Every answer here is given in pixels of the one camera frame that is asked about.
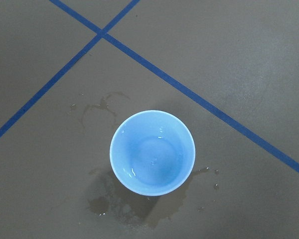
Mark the blue paper cup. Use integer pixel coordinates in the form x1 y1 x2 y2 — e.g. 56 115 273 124
109 110 196 196

